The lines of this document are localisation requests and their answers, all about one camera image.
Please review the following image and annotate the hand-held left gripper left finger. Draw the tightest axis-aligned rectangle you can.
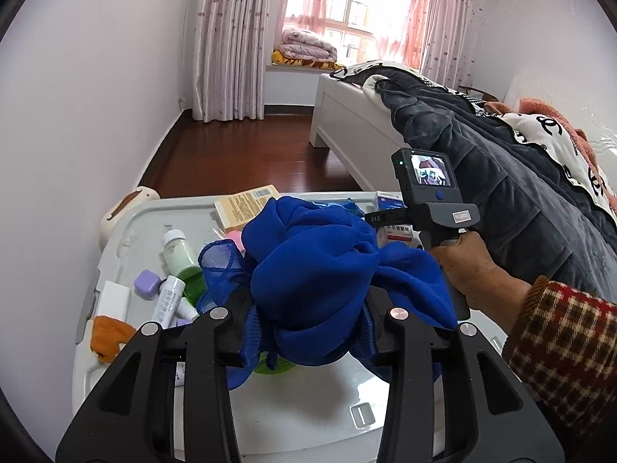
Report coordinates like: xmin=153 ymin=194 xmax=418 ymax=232
xmin=55 ymin=289 xmax=256 ymax=463

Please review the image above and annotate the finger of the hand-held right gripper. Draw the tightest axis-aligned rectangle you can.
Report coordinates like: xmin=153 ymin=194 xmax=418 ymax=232
xmin=364 ymin=207 xmax=411 ymax=226

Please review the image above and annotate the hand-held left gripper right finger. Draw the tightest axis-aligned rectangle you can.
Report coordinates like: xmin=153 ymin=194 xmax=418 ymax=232
xmin=366 ymin=287 xmax=565 ymax=463

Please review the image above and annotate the blue white medicine box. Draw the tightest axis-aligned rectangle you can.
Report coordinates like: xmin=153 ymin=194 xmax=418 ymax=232
xmin=373 ymin=190 xmax=425 ymax=249

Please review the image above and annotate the blue chiffon scarf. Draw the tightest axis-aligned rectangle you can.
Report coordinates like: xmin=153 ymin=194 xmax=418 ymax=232
xmin=200 ymin=195 xmax=459 ymax=391

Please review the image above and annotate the person's right hand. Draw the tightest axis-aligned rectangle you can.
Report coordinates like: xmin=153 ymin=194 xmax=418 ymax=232
xmin=431 ymin=231 xmax=537 ymax=335

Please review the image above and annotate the blue plastic packet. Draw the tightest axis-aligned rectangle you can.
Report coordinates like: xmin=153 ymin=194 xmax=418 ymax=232
xmin=313 ymin=198 xmax=362 ymax=215

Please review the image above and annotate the green translucent dish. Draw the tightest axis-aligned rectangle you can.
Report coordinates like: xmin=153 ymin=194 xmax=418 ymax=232
xmin=253 ymin=351 xmax=297 ymax=377

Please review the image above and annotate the white plastic tube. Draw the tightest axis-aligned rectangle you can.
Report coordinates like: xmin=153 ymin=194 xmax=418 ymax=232
xmin=152 ymin=275 xmax=199 ymax=329

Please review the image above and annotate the white capped green bottle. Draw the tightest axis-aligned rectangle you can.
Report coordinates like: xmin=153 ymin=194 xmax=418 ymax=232
xmin=162 ymin=229 xmax=209 ymax=306

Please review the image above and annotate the small purple case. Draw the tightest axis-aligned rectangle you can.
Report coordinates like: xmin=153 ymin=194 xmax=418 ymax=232
xmin=135 ymin=270 xmax=162 ymax=300

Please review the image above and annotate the white plastic storage lid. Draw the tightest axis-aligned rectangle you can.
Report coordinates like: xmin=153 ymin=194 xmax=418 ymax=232
xmin=72 ymin=190 xmax=447 ymax=463

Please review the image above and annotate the beige cardboard box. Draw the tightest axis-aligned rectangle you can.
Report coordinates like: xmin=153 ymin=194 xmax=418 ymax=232
xmin=213 ymin=184 xmax=281 ymax=232

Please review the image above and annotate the white rectangular block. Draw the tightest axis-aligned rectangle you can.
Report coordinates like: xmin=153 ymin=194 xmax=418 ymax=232
xmin=96 ymin=281 xmax=133 ymax=321

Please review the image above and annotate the wooden chair back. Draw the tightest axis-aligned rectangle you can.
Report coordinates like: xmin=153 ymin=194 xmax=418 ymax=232
xmin=458 ymin=84 xmax=497 ymax=102

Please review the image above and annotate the white black printed blanket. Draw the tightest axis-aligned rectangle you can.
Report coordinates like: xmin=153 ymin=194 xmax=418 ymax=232
xmin=330 ymin=60 xmax=617 ymax=227

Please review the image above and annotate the pink fleece blanket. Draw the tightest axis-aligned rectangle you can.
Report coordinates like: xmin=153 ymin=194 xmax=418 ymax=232
xmin=484 ymin=98 xmax=617 ymax=189

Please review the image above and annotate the cream plastic object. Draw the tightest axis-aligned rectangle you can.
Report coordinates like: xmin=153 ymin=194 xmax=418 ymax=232
xmin=99 ymin=187 xmax=161 ymax=247

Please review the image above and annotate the white headboard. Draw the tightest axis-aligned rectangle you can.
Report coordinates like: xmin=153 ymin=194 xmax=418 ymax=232
xmin=504 ymin=74 xmax=617 ymax=165

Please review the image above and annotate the folded yellow blanket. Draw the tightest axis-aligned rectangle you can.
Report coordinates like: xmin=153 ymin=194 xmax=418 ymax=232
xmin=271 ymin=49 xmax=345 ymax=71

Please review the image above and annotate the folded pink quilt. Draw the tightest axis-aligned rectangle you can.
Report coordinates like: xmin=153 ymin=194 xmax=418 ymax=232
xmin=280 ymin=28 xmax=338 ymax=61

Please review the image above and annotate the pink dotted curtain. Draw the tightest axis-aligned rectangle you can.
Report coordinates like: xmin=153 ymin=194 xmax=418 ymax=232
xmin=419 ymin=0 xmax=492 ymax=92
xmin=193 ymin=0 xmax=295 ymax=123

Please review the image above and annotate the window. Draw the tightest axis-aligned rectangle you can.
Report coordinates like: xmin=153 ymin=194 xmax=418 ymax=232
xmin=320 ymin=0 xmax=415 ymax=59

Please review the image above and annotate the white bed frame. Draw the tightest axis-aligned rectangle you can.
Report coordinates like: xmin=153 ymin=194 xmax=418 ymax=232
xmin=309 ymin=72 xmax=401 ymax=191

